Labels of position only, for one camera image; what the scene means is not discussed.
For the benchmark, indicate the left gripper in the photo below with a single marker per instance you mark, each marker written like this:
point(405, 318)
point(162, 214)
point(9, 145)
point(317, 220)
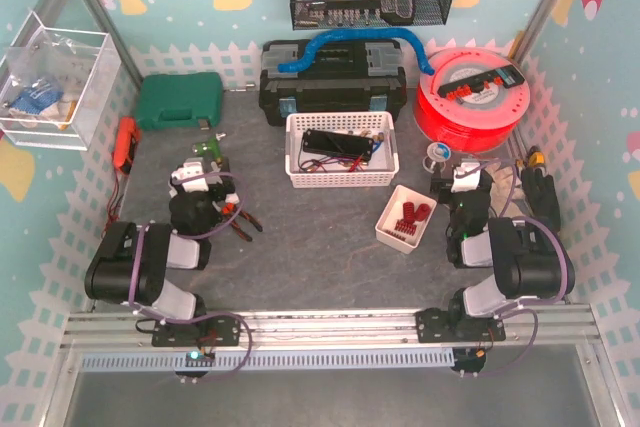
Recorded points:
point(215, 167)

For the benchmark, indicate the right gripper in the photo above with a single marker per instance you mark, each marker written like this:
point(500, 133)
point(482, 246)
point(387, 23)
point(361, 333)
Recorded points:
point(442, 183)

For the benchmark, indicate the large red spring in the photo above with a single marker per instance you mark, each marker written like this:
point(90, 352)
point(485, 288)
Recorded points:
point(408, 210)
point(422, 212)

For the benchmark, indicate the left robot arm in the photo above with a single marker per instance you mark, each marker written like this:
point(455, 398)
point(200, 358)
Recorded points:
point(131, 265)

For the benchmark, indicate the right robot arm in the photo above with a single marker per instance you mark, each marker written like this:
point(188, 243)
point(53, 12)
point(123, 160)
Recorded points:
point(520, 246)

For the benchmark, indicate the white work gloves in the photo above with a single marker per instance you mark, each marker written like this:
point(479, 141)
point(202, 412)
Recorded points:
point(505, 189)

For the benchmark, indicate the green small motor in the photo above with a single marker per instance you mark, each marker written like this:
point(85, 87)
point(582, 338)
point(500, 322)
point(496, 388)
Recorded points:
point(211, 148)

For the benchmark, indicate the small white tray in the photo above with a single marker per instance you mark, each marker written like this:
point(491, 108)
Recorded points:
point(393, 211)

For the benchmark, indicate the black glove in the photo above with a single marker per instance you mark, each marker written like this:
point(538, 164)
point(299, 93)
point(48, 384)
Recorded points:
point(540, 194)

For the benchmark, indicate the yellow black screwdriver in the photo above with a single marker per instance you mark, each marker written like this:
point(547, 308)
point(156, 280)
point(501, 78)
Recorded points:
point(534, 159)

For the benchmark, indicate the orange multimeter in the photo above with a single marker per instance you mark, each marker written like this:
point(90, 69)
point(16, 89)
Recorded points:
point(126, 143)

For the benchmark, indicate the red multimeter leads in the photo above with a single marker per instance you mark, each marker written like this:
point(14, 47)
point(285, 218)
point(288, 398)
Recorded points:
point(113, 204)

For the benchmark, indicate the red filament spool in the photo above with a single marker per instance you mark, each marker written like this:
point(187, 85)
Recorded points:
point(476, 123)

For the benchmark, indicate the green plastic case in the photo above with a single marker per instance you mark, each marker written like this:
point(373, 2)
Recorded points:
point(168, 101)

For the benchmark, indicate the white perforated basket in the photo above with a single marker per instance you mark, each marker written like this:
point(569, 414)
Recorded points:
point(307, 170)

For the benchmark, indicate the black red connector strip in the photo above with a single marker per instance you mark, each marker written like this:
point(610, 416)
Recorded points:
point(506, 76)

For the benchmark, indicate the black toolbox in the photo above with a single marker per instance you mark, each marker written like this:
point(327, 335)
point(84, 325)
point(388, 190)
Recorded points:
point(347, 76)

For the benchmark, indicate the clear acrylic box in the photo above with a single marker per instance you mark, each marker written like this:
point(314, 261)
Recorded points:
point(86, 65)

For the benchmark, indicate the blue white gloves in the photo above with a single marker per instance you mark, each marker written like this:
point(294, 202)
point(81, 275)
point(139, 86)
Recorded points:
point(40, 99)

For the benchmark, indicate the solder wire spool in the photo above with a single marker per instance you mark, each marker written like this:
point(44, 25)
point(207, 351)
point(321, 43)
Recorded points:
point(437, 155)

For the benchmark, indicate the aluminium rail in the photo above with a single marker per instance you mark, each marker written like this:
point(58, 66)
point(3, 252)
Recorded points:
point(558, 324)

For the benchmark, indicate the grey slotted cable duct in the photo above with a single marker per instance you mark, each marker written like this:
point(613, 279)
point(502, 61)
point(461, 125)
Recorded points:
point(264, 360)

